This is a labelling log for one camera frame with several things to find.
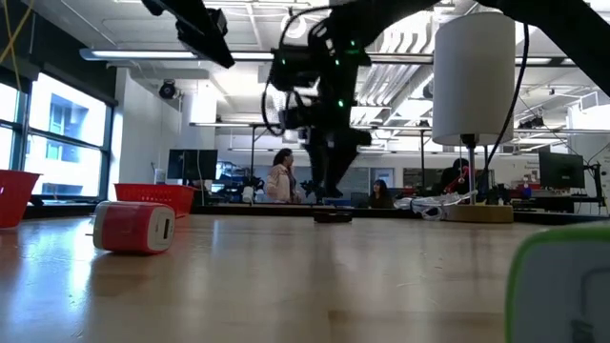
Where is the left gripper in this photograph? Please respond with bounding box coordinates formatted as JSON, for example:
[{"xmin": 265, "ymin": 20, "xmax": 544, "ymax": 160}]
[{"xmin": 140, "ymin": 0, "xmax": 235, "ymax": 69}]

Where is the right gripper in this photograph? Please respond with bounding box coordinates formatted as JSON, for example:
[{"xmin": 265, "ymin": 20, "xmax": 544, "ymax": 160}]
[{"xmin": 300, "ymin": 127, "xmax": 373, "ymax": 199}]

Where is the small black charger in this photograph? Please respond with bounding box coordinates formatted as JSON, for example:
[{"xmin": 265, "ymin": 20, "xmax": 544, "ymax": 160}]
[{"xmin": 313, "ymin": 211, "xmax": 354, "ymax": 224}]

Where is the red and white wall charger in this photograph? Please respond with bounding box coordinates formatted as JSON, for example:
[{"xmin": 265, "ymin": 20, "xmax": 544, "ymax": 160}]
[{"xmin": 85, "ymin": 200, "xmax": 176, "ymax": 255}]

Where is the black computer monitor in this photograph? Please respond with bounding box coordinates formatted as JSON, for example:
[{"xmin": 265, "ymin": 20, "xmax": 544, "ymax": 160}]
[
  {"xmin": 539, "ymin": 151, "xmax": 586, "ymax": 190},
  {"xmin": 166, "ymin": 148, "xmax": 219, "ymax": 181}
]

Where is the round wooden lamp base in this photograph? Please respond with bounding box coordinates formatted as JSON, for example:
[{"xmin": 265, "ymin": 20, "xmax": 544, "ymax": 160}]
[{"xmin": 442, "ymin": 203, "xmax": 515, "ymax": 224}]

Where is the large glass window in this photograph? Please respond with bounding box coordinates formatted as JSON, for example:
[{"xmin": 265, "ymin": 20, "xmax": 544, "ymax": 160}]
[{"xmin": 0, "ymin": 71, "xmax": 115, "ymax": 201}]

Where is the white cylindrical lamp shade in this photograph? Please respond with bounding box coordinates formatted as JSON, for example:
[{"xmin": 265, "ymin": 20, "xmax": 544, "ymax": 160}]
[{"xmin": 431, "ymin": 11, "xmax": 517, "ymax": 148}]

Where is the red plastic mesh basket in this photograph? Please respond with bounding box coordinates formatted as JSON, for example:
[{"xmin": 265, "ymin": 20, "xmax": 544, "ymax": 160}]
[
  {"xmin": 113, "ymin": 183, "xmax": 196, "ymax": 218},
  {"xmin": 0, "ymin": 170, "xmax": 43, "ymax": 230}
]

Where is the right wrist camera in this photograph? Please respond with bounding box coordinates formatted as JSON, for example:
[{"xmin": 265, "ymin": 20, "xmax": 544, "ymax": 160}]
[{"xmin": 279, "ymin": 105, "xmax": 325, "ymax": 131}]

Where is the black aluminium table frame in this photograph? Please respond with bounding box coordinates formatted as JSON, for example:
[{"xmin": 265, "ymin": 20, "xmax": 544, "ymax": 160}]
[{"xmin": 23, "ymin": 199, "xmax": 610, "ymax": 228}]

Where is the black metal frame rig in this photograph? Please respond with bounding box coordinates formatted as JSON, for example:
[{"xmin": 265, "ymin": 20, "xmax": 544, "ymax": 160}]
[{"xmin": 249, "ymin": 122, "xmax": 309, "ymax": 204}]

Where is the white ring ceiling light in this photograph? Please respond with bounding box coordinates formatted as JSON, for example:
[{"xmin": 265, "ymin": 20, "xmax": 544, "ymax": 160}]
[{"xmin": 280, "ymin": 13, "xmax": 308, "ymax": 40}]

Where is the white coiled lamp cable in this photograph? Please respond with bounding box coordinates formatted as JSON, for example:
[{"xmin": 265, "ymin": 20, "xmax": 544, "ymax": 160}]
[{"xmin": 393, "ymin": 190, "xmax": 479, "ymax": 221}]

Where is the thin yellow hanging cable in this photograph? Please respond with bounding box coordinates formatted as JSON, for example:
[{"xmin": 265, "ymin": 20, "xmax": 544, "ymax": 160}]
[{"xmin": 0, "ymin": 0, "xmax": 35, "ymax": 94}]

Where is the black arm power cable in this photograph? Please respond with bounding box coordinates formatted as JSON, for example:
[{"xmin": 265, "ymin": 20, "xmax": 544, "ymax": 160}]
[{"xmin": 476, "ymin": 21, "xmax": 531, "ymax": 192}]

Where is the green and white wall charger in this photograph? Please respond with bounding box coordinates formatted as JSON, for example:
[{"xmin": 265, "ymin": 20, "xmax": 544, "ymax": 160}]
[{"xmin": 503, "ymin": 226, "xmax": 610, "ymax": 343}]

